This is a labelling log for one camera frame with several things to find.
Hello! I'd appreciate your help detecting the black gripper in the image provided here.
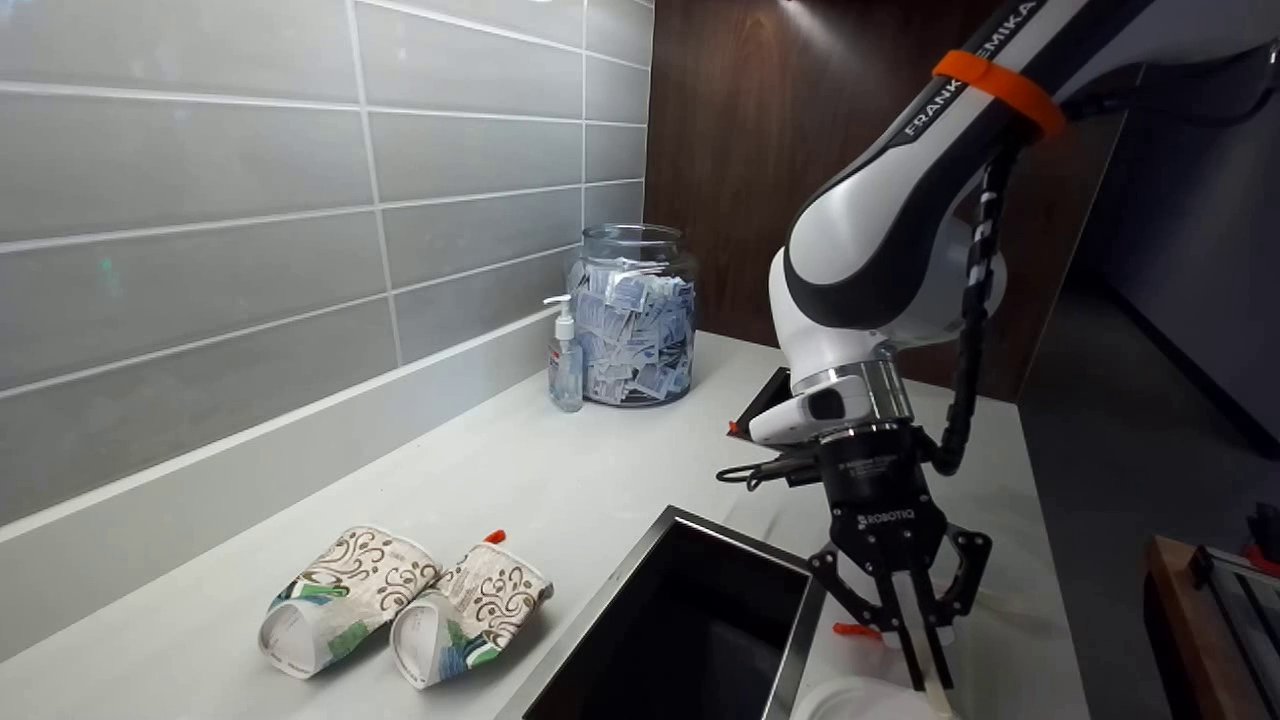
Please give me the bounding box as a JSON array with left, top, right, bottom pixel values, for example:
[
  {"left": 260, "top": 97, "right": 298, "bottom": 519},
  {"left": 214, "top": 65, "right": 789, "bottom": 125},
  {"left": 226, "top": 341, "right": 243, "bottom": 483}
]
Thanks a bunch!
[{"left": 714, "top": 426, "right": 996, "bottom": 696}]

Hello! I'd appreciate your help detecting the white round plate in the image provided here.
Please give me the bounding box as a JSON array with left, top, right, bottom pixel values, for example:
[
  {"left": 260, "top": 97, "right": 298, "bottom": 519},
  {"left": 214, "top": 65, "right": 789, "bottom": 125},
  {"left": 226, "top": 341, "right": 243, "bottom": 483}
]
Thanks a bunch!
[{"left": 797, "top": 675, "right": 959, "bottom": 720}]

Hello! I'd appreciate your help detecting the black sink basin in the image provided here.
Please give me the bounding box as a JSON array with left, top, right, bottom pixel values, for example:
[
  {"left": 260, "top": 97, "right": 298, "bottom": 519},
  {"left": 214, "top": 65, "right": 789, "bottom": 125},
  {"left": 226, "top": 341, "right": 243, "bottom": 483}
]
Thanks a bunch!
[{"left": 500, "top": 501, "right": 834, "bottom": 720}]

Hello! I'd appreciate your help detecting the wooden board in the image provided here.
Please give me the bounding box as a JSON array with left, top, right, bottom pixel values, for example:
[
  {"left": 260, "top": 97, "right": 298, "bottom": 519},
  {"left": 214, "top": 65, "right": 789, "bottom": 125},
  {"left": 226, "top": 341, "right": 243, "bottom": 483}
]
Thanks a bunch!
[{"left": 1141, "top": 532, "right": 1280, "bottom": 720}]

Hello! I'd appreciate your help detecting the glass jar of blue packets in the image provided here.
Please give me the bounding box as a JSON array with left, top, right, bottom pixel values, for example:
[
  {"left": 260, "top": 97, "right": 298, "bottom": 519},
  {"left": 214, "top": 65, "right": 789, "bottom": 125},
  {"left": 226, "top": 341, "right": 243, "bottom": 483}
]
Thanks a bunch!
[{"left": 564, "top": 222, "right": 705, "bottom": 409}]

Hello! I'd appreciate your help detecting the small clear pump bottle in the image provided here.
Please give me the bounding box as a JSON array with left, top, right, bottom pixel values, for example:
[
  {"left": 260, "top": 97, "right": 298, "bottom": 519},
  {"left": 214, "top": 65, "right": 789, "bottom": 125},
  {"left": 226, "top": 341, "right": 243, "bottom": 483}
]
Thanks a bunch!
[{"left": 540, "top": 293, "right": 592, "bottom": 416}]

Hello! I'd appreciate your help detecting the crushed patterned paper cup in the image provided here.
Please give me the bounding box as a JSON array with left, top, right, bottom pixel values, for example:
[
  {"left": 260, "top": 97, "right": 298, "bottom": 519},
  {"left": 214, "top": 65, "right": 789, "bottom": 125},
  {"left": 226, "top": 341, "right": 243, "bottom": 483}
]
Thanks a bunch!
[
  {"left": 388, "top": 541, "right": 554, "bottom": 691},
  {"left": 257, "top": 525, "right": 446, "bottom": 685}
]

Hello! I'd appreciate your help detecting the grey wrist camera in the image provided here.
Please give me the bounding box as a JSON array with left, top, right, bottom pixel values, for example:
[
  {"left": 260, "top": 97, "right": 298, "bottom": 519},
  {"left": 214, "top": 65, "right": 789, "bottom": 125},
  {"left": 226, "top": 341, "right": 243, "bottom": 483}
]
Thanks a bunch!
[{"left": 740, "top": 378, "right": 875, "bottom": 453}]

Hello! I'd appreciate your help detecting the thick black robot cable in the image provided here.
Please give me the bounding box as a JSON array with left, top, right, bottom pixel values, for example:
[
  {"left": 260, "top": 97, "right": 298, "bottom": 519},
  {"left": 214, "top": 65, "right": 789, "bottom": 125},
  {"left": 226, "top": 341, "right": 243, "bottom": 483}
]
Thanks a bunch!
[{"left": 933, "top": 146, "right": 1015, "bottom": 477}]

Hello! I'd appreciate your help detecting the dark metal rail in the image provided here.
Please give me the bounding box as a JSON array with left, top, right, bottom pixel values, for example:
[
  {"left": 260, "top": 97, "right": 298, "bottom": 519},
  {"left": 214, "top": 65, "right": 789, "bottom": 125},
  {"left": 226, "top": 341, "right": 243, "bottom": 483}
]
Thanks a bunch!
[{"left": 1187, "top": 501, "right": 1280, "bottom": 685}]

